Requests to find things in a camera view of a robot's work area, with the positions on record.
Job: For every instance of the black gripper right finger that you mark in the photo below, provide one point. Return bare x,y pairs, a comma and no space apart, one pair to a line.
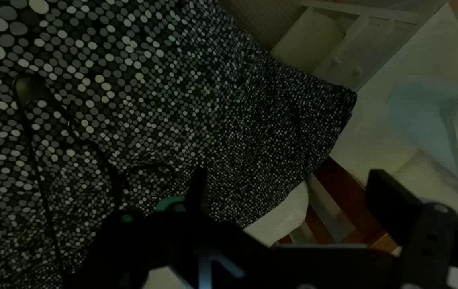
394,205

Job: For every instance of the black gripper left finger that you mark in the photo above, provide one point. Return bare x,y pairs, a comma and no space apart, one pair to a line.
197,187

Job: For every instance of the black clothes hanger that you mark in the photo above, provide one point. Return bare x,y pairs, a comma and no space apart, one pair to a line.
30,89

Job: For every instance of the white mattress sheet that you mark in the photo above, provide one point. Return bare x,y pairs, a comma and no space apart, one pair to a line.
284,218

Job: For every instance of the light blue cloth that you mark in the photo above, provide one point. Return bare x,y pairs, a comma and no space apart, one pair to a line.
422,117

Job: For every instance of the black white dotted duvet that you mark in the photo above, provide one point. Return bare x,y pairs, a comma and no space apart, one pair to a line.
185,80

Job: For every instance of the white drawer cabinet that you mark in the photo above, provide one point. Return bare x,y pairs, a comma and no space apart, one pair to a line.
357,48

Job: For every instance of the wooden bunk bed frame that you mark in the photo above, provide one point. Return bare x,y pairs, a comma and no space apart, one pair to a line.
346,199

